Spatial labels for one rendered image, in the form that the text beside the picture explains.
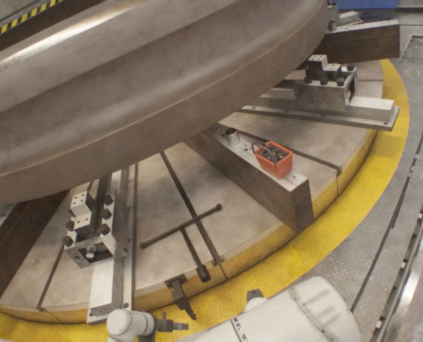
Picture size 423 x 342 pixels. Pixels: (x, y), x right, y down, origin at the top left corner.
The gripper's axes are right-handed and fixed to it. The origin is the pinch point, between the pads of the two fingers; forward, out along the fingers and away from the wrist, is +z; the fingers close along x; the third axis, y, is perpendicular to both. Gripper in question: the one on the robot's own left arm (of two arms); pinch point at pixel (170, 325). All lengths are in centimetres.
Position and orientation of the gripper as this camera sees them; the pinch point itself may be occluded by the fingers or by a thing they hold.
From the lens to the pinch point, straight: 145.1
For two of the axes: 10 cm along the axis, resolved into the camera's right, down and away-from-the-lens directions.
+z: 4.6, 3.8, 8.0
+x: -8.8, 1.6, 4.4
